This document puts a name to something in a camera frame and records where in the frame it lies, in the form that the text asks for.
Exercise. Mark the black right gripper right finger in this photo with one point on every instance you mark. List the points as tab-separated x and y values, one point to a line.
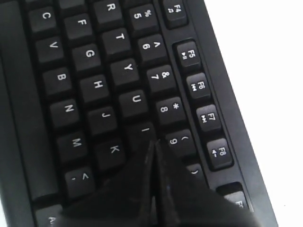
183	200

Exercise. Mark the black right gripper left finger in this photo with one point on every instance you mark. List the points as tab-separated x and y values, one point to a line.
125	201

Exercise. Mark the black acer keyboard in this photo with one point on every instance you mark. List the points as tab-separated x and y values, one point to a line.
84	82

